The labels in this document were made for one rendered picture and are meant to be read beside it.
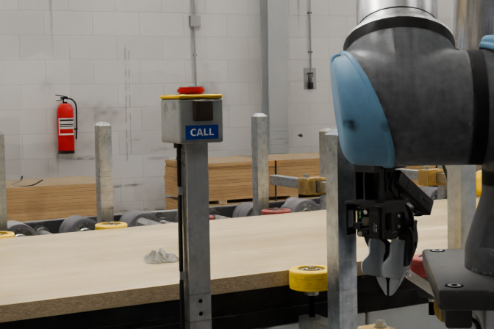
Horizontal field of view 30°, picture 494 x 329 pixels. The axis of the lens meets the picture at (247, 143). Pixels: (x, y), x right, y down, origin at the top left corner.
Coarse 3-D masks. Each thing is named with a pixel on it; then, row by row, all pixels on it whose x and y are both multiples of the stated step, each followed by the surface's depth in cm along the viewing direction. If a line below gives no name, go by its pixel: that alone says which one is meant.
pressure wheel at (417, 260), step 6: (414, 258) 172; (420, 258) 172; (414, 264) 172; (420, 264) 171; (414, 270) 172; (420, 270) 171; (420, 276) 171; (426, 276) 170; (432, 306) 174; (432, 312) 174
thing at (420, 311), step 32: (288, 288) 167; (416, 288) 182; (32, 320) 146; (64, 320) 148; (96, 320) 150; (128, 320) 153; (160, 320) 156; (224, 320) 162; (256, 320) 165; (288, 320) 168; (416, 320) 182
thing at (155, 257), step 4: (160, 248) 180; (152, 252) 182; (156, 252) 177; (160, 252) 179; (164, 252) 180; (172, 252) 179; (144, 256) 180; (148, 256) 179; (152, 256) 177; (156, 256) 176; (160, 256) 178; (164, 256) 179; (168, 256) 178; (172, 256) 177; (176, 256) 178; (148, 260) 177; (152, 260) 176; (156, 260) 176; (160, 260) 176; (164, 260) 177; (168, 260) 177; (172, 260) 177; (176, 260) 177
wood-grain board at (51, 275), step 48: (0, 240) 209; (48, 240) 207; (96, 240) 206; (144, 240) 205; (240, 240) 202; (288, 240) 201; (432, 240) 197; (0, 288) 156; (48, 288) 155; (96, 288) 154; (144, 288) 154; (240, 288) 163
